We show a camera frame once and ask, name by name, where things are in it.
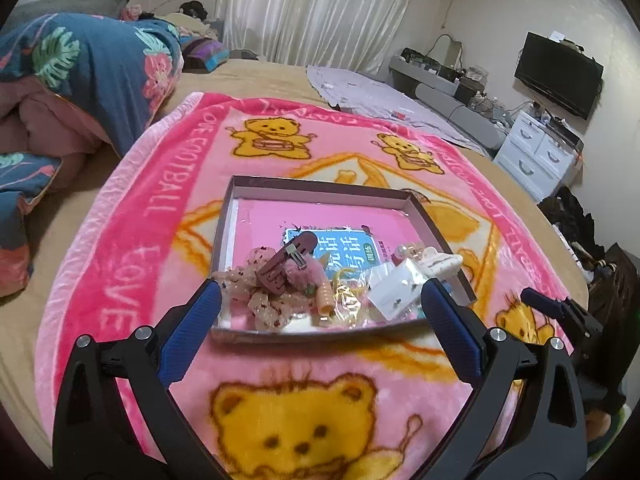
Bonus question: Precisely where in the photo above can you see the white curtain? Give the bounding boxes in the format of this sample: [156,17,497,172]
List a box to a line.
[215,0,426,68]

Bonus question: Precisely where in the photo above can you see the blue floral quilt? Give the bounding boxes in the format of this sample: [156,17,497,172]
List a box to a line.
[0,10,183,298]

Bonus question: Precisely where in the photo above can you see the orange spiral hair tie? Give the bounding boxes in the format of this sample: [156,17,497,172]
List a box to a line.
[314,280,335,326]

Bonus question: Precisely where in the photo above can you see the pink fluffy pompom hair tie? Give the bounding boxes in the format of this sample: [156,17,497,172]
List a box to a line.
[295,257,328,293]

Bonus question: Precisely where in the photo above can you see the white cloud-shaped hair claw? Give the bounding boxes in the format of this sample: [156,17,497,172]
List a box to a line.
[417,245,466,278]

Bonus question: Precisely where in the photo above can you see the pink bear blanket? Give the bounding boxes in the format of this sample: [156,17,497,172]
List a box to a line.
[35,91,586,480]

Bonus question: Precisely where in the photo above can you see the black flat television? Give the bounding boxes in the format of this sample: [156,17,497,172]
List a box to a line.
[514,31,605,121]

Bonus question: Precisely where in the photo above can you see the pink book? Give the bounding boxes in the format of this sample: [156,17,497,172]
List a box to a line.
[235,199,431,281]

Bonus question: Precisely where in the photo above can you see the pile of clothes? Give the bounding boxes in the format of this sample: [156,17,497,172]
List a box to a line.
[120,0,221,41]

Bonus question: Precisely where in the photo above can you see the grey cardboard box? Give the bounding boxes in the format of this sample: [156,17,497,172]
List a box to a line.
[209,175,477,346]

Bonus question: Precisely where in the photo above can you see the clear earring bag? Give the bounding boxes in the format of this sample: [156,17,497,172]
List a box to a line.
[367,260,431,322]

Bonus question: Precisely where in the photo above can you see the lilac sheet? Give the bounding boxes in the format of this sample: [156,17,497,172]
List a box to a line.
[306,64,493,153]

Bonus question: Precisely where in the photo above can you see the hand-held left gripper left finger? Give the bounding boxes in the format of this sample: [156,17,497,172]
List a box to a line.
[52,279,233,480]

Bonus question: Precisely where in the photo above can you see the mauve hair claw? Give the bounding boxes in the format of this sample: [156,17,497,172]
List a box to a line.
[256,232,321,295]

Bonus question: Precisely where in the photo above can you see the white drawer cabinet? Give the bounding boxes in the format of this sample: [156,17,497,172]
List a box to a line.
[492,110,585,203]

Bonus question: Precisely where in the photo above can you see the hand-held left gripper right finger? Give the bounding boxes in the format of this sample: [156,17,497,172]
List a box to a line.
[421,277,588,480]

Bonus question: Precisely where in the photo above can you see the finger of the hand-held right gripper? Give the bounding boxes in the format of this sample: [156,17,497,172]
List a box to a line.
[520,287,581,321]

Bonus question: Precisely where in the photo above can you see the bag of yellow hair ties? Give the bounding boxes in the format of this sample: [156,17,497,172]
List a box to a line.
[330,265,396,331]

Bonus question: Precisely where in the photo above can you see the purple striped pillow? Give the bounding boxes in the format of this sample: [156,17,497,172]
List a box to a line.
[181,36,231,72]

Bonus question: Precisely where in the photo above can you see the dark clothes pile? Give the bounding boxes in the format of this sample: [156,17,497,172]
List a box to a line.
[537,185,640,311]

